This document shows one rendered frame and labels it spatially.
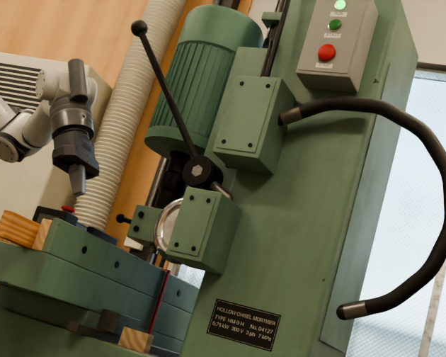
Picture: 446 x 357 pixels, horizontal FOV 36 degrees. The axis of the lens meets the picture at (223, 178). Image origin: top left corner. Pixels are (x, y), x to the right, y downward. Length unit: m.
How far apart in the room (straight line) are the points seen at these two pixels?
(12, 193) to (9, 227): 1.80
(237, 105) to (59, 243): 0.38
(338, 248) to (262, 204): 0.15
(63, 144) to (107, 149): 1.42
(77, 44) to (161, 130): 2.05
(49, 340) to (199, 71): 0.59
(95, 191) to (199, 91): 1.48
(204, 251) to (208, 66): 0.45
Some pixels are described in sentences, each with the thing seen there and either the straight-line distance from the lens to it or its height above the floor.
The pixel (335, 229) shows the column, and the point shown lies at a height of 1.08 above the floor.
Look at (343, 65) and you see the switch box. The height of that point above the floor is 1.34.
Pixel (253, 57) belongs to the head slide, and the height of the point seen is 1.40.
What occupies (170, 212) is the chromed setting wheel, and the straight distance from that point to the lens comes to 1.24.
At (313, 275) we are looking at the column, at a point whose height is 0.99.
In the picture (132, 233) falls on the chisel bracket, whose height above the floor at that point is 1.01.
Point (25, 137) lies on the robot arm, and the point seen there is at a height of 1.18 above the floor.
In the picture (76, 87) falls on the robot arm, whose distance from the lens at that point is 1.49.
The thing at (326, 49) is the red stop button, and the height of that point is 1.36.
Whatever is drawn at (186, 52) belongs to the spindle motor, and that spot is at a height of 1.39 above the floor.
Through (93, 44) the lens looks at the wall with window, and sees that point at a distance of 3.35.
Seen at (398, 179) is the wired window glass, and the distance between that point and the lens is 2.77.
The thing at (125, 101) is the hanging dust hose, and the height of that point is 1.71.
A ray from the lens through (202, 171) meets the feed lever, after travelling 1.21.
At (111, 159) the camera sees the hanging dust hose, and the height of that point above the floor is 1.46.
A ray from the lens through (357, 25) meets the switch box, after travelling 1.23.
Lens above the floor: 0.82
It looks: 14 degrees up
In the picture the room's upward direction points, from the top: 17 degrees clockwise
